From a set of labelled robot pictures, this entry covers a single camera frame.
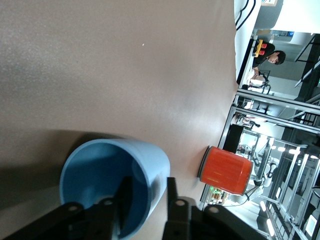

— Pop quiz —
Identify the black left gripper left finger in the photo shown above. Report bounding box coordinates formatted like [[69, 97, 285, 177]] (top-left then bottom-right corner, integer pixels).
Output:
[[0, 176, 133, 240]]

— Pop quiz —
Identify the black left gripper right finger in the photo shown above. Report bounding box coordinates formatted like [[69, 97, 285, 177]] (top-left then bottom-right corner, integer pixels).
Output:
[[162, 176, 268, 240]]

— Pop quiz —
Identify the light blue plastic cup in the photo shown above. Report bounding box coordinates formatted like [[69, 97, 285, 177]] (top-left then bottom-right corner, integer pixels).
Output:
[[59, 138, 171, 240]]

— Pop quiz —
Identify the orange can with grey lid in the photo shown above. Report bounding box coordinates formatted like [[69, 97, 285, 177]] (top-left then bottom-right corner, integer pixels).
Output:
[[199, 146, 253, 197]]

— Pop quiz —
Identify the black monitor panel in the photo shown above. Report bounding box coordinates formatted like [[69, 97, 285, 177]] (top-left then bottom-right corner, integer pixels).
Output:
[[223, 124, 245, 153]]

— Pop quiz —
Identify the brown table mat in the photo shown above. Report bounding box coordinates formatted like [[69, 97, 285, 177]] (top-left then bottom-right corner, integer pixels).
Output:
[[0, 0, 237, 240]]

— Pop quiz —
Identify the white table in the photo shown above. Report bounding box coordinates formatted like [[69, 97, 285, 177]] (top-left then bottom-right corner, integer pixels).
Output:
[[233, 0, 262, 88]]

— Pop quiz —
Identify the yellow box with red buttons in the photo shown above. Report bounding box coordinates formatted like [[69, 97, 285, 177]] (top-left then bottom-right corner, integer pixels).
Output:
[[254, 39, 268, 56]]

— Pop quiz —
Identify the person in black shirt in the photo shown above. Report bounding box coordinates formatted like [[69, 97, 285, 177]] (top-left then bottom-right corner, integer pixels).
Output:
[[251, 43, 287, 76]]

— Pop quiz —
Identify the aluminium profile frame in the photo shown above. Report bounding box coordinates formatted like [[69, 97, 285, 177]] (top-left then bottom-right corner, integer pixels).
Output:
[[199, 29, 320, 240]]

